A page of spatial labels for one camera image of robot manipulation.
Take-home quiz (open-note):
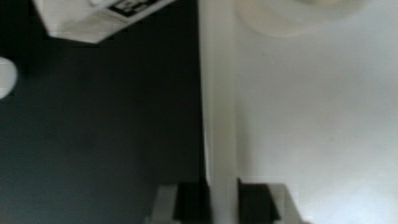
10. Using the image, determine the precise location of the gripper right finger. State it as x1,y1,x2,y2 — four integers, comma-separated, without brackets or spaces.
237,181,309,224

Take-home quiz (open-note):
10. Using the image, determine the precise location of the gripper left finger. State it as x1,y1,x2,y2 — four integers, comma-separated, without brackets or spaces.
143,181,211,224

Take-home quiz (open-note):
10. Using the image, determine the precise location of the white square tabletop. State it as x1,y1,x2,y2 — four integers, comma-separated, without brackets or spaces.
198,0,398,224

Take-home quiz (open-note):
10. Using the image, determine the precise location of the white leg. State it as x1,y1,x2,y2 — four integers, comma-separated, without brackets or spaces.
0,57,17,99
31,0,175,44

